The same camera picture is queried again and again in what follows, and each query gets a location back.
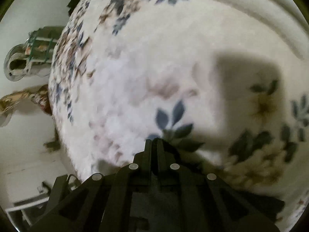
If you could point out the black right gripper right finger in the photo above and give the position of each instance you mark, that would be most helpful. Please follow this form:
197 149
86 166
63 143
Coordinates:
207 203

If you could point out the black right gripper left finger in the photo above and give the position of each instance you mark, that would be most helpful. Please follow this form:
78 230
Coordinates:
101 203

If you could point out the white floral bed sheet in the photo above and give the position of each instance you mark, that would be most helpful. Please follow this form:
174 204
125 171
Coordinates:
225 81

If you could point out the brown patterned cloth on floor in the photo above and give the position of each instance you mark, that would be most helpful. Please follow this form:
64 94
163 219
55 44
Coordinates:
38 95

